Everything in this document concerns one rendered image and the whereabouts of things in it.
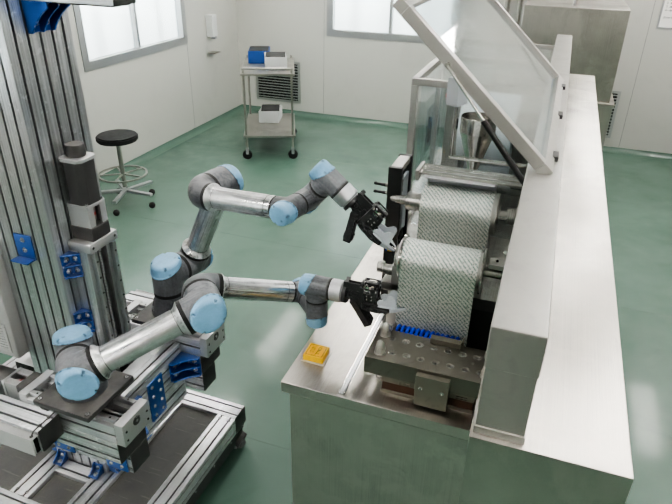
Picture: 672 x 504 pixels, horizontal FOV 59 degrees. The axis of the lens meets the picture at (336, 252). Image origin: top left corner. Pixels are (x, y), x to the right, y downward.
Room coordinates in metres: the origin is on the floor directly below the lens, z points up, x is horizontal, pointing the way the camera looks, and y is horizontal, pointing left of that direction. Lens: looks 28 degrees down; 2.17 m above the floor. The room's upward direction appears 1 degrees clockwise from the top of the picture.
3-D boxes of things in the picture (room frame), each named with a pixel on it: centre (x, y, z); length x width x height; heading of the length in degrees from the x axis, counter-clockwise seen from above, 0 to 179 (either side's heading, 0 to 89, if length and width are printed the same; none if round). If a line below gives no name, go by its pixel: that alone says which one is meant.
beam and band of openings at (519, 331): (2.17, -0.78, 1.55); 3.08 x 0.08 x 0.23; 161
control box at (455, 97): (2.19, -0.42, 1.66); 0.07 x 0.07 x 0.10; 45
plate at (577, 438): (2.15, -0.85, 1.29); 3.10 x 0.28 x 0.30; 161
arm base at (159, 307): (1.99, 0.65, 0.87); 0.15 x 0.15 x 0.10
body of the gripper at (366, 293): (1.66, -0.09, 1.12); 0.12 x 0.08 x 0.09; 71
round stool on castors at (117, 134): (4.83, 1.83, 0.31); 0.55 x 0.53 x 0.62; 161
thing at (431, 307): (1.58, -0.31, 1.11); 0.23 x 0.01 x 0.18; 71
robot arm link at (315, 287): (1.71, 0.06, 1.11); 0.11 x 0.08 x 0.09; 71
